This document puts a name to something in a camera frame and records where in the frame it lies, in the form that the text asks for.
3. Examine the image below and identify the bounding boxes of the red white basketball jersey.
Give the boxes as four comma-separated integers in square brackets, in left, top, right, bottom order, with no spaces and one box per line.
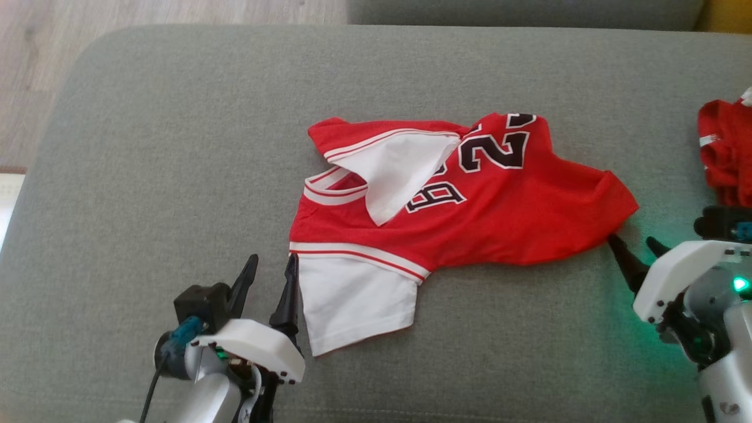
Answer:
[288,113,640,357]

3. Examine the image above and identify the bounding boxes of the grey sofa seat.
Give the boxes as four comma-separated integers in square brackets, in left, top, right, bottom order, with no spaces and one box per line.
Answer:
[0,25,752,423]

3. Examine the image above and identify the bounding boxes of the yellow and grey sofa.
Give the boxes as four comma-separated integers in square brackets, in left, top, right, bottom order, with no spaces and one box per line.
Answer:
[347,0,752,33]

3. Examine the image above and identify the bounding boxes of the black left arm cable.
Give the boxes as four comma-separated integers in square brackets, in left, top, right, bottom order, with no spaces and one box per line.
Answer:
[139,332,177,423]

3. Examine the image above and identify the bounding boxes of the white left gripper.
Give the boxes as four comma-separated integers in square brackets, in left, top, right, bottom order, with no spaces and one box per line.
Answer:
[194,253,306,385]

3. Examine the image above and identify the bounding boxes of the red shorts with white trim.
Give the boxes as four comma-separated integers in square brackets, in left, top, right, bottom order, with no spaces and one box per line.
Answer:
[697,87,752,207]

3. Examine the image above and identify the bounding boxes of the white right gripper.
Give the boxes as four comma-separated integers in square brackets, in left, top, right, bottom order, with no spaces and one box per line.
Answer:
[607,234,752,324]

